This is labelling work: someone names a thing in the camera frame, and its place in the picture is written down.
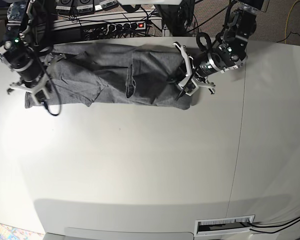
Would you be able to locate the grey table leg column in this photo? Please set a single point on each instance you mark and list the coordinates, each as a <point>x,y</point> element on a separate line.
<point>164,18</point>

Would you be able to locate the white cable grommet tray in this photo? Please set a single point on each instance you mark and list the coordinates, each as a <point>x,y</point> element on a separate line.
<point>223,226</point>

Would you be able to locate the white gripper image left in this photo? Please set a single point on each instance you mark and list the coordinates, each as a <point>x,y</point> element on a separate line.
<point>34,79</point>

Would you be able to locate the black power strip red switch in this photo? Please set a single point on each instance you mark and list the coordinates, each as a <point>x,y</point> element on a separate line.
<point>125,27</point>

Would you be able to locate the black camera cable image left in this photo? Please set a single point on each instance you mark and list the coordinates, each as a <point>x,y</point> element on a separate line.
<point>42,87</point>

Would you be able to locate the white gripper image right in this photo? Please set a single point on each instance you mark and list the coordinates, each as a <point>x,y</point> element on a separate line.
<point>186,75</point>

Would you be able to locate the grey T-shirt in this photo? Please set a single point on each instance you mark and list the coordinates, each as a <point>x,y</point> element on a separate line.
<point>91,73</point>

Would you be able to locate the black camera cable image right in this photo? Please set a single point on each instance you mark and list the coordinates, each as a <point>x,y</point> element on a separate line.
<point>188,86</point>

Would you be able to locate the black camera cable image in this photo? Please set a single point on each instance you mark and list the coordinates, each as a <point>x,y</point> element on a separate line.
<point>42,87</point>
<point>188,86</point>

